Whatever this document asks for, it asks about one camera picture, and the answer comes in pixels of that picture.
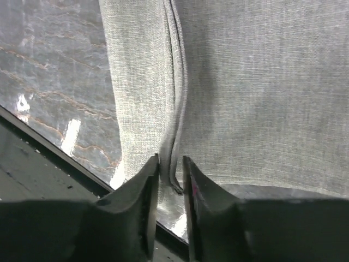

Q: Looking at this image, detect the grey cloth napkin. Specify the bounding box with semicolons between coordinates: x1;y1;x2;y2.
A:
99;1;348;197

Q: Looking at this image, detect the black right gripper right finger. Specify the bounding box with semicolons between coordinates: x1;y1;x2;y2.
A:
183;156;348;262

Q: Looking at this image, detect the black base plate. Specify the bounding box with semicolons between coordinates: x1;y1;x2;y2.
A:
1;108;189;261

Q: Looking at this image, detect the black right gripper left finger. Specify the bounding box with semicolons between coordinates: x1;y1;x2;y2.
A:
1;156;159;261

